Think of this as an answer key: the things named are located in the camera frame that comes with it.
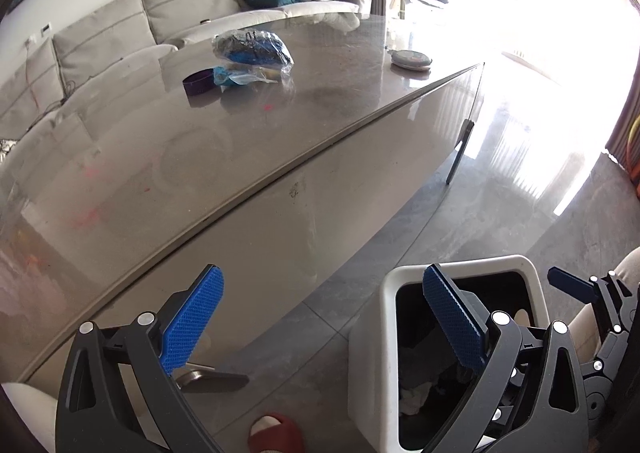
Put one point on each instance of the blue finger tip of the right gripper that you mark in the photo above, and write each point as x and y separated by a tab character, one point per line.
571	285

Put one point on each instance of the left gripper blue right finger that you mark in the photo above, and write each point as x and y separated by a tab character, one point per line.
465	329

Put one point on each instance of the white trash bin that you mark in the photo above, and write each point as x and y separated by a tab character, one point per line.
506	283

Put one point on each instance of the grey fabric sofa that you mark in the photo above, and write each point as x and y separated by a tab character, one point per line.
91	46

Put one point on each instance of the round white blue lid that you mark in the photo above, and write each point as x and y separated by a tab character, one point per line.
411	60

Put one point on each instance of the blue plastic wrapper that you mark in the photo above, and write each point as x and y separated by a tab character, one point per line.
238	75

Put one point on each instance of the metal table leg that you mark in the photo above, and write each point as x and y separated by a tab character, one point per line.
463	140

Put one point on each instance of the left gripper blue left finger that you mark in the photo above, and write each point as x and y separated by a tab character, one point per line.
185	317

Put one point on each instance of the red slipper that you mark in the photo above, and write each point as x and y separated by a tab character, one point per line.
275	433

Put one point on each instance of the clear bag with blue contents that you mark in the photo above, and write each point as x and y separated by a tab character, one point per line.
253	47

